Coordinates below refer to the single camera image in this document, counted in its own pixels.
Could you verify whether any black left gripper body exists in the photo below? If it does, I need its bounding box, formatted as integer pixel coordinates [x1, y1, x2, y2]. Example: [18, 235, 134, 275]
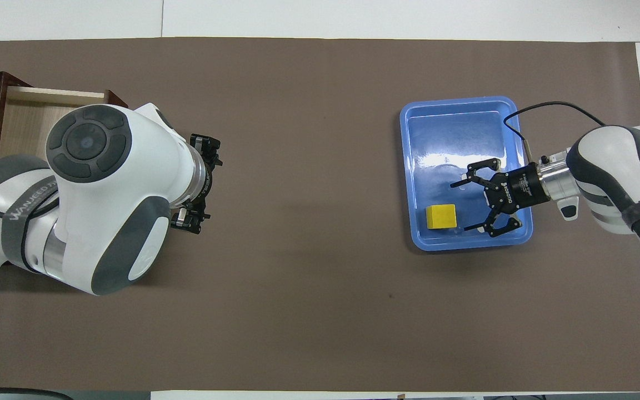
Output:
[198, 153, 213, 212]

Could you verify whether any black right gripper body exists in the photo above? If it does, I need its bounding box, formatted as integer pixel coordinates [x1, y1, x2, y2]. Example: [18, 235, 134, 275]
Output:
[487, 164, 549, 216]

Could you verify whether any yellow cube block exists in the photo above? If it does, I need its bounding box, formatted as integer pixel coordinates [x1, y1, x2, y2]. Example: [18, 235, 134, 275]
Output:
[426, 204, 458, 230]

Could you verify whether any wooden drawer with white handle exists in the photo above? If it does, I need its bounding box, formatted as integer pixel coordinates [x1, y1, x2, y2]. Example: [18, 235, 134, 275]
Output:
[0, 86, 129, 162]

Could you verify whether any blue plastic tray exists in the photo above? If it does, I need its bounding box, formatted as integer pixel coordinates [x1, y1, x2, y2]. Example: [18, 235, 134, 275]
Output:
[399, 96, 534, 252]

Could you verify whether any brown paper table mat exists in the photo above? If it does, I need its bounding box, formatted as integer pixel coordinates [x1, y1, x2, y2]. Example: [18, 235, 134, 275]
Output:
[0, 38, 640, 392]

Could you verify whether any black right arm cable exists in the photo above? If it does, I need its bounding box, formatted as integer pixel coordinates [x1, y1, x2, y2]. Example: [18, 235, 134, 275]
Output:
[503, 101, 640, 370]

